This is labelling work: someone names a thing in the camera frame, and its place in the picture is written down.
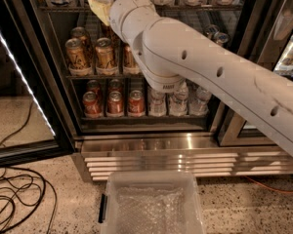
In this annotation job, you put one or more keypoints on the water bottle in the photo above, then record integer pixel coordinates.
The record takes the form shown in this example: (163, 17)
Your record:
(198, 101)
(178, 101)
(156, 103)

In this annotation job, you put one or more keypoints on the water bottle middle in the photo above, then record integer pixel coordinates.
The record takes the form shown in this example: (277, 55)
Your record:
(178, 101)

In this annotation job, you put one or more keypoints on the open glass fridge door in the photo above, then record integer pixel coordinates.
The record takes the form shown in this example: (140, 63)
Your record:
(33, 120)

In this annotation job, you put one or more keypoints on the gold can front left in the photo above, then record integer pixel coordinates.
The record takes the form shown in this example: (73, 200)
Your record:
(78, 61)

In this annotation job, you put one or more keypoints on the stainless steel fridge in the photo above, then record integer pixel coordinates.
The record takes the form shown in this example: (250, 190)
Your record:
(104, 147)

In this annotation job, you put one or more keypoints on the water bottle right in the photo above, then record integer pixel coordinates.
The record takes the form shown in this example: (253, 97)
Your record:
(198, 101)

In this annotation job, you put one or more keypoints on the bottom wire shelf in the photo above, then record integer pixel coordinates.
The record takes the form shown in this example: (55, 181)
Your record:
(146, 117)

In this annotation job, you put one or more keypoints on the middle wire shelf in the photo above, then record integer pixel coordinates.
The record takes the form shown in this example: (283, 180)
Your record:
(114, 76)

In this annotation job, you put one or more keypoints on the wire shelf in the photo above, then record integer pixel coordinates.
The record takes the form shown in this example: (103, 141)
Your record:
(146, 117)
(79, 9)
(114, 76)

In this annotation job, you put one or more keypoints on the gold can back left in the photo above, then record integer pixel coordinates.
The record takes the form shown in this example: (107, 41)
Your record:
(82, 34)

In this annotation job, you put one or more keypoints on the top wire shelf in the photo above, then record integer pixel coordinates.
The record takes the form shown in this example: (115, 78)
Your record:
(79, 9)

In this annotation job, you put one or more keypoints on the red can back left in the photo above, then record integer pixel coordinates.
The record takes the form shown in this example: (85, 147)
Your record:
(95, 86)

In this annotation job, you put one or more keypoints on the bubble wrap sheet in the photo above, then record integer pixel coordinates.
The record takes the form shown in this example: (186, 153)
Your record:
(150, 211)

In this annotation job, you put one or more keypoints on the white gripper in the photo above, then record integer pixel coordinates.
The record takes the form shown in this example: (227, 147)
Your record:
(121, 10)

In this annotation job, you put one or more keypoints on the silver slim can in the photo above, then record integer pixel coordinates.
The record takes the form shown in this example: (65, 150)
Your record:
(211, 30)
(221, 39)

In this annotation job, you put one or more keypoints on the silver slim can back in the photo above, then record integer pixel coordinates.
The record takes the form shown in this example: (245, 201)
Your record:
(211, 30)

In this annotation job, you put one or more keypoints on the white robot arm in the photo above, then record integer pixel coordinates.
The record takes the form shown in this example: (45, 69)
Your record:
(168, 52)

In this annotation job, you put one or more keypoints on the red can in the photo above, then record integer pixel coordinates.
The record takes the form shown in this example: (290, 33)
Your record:
(95, 86)
(92, 104)
(115, 104)
(115, 85)

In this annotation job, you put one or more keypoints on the water bottle left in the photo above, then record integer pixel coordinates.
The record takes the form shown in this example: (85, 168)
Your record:
(156, 103)

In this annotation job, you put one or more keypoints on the clear plastic bin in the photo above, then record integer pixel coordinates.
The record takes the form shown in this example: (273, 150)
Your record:
(158, 180)

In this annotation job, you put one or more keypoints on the red can front left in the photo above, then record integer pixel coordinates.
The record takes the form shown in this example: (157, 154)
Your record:
(92, 104)

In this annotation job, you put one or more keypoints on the silver slim can front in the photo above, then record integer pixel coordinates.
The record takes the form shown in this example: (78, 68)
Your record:
(221, 39)

